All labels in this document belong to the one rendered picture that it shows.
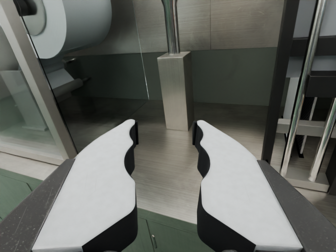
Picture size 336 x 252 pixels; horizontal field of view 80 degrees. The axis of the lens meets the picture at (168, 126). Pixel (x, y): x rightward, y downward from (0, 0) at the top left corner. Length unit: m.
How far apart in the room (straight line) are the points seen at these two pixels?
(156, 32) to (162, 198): 0.70
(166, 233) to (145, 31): 0.80
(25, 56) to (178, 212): 0.50
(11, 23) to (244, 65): 0.75
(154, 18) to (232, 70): 0.40
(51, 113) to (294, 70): 0.58
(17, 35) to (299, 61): 0.59
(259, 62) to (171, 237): 0.70
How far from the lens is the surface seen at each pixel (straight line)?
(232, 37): 0.89
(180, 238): 0.61
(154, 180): 0.57
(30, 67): 0.60
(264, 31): 0.88
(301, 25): 0.46
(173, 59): 0.67
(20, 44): 0.59
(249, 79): 0.92
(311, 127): 0.51
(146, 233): 0.66
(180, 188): 0.54
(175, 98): 0.71
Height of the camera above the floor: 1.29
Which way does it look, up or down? 29 degrees down
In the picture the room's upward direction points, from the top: 7 degrees counter-clockwise
